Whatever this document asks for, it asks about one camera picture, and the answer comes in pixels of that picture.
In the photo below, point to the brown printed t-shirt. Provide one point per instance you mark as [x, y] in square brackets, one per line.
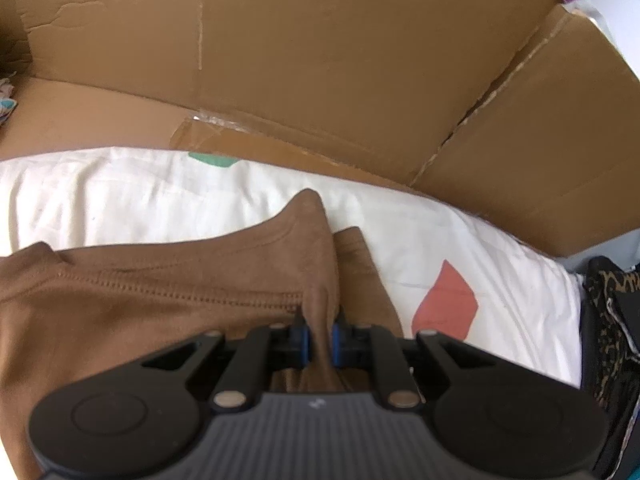
[175, 300]

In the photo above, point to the dark navy cloth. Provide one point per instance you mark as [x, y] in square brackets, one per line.
[6, 100]

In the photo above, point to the cream bear print blanket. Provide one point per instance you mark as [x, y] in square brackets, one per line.
[150, 195]

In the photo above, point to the black cloth with patterned trim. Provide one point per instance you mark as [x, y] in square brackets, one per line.
[612, 340]

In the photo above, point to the large cardboard sheet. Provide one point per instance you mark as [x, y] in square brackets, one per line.
[325, 60]

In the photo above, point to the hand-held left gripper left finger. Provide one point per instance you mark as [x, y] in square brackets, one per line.
[302, 342]

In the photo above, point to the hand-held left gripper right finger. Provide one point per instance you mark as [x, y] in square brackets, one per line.
[337, 345]

